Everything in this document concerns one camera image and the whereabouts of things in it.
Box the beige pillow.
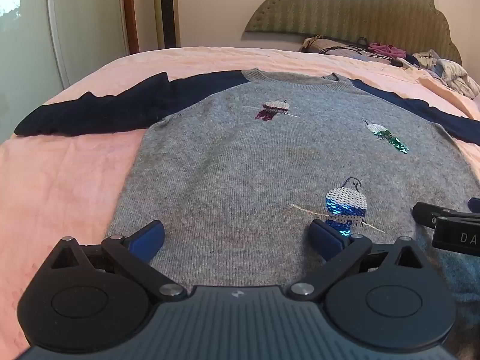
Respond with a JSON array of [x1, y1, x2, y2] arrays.
[[300, 35, 370, 54]]

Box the pink bed blanket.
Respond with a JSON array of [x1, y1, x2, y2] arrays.
[[0, 47, 480, 349]]

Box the white wardrobe door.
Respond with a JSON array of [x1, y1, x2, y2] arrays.
[[0, 0, 130, 143]]

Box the olive padded headboard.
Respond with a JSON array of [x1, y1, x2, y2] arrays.
[[243, 0, 463, 64]]

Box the pile of grey white clothes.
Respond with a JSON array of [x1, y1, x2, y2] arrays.
[[412, 49, 480, 100]]

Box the beige tower fan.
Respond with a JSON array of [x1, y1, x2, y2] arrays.
[[152, 0, 181, 50]]

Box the magenta cloth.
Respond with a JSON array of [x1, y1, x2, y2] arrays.
[[367, 42, 406, 56]]

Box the brown wooden door frame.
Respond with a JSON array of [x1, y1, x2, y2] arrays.
[[121, 0, 140, 55]]

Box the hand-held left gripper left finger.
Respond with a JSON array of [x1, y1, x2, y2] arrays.
[[49, 220, 188, 303]]

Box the black cord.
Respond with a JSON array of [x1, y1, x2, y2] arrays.
[[319, 37, 404, 68]]

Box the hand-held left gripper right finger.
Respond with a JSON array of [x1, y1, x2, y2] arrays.
[[287, 219, 427, 303]]

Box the grey sweater with navy sleeves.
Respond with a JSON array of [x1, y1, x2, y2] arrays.
[[14, 68, 480, 360]]

